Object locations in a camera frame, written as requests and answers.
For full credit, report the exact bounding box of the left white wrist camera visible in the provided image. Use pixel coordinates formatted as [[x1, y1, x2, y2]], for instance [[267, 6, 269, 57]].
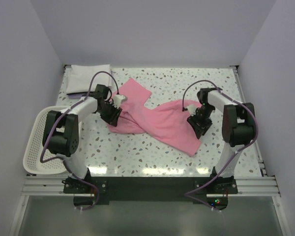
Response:
[[112, 94, 127, 108]]

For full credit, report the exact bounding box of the folded purple t shirt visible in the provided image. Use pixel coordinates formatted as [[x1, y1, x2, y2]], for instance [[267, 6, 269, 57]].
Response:
[[68, 86, 113, 99]]

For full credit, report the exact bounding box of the white perforated plastic basket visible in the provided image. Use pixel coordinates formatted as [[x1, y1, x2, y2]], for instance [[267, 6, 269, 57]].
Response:
[[23, 106, 83, 176]]

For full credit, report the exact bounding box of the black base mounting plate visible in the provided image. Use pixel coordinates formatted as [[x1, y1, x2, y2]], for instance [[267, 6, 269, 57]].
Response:
[[62, 176, 238, 209]]

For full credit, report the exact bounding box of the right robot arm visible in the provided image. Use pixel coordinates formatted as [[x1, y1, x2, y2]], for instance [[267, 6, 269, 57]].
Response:
[[183, 88, 259, 178]]

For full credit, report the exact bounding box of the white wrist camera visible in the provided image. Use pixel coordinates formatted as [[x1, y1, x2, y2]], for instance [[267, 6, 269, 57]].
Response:
[[112, 94, 127, 108], [182, 104, 198, 116]]

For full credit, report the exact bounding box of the pink t shirt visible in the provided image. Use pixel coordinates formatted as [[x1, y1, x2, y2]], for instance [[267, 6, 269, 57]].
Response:
[[107, 78, 201, 156]]

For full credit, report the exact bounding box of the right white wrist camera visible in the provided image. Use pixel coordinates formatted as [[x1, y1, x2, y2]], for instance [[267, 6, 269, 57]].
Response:
[[182, 104, 198, 116]]

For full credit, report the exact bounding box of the folded white t shirt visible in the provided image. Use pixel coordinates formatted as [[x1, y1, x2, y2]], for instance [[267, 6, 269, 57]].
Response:
[[66, 64, 112, 94]]

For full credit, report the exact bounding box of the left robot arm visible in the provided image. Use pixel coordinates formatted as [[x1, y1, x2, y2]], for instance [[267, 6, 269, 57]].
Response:
[[39, 85, 127, 179]]

